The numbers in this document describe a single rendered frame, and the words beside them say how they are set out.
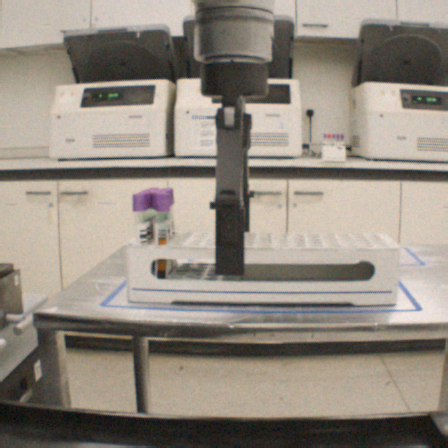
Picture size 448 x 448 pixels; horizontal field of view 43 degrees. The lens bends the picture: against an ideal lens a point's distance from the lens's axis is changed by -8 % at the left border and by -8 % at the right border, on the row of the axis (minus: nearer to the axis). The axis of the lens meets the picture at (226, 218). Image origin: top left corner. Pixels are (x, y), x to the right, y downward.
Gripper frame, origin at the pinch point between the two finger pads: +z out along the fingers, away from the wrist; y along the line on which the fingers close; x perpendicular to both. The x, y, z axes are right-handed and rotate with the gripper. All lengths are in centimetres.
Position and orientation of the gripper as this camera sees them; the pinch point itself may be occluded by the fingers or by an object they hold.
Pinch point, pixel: (233, 244)
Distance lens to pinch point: 68.0
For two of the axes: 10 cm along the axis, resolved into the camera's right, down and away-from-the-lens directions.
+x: -10.0, -0.1, 0.9
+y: 0.9, -1.3, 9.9
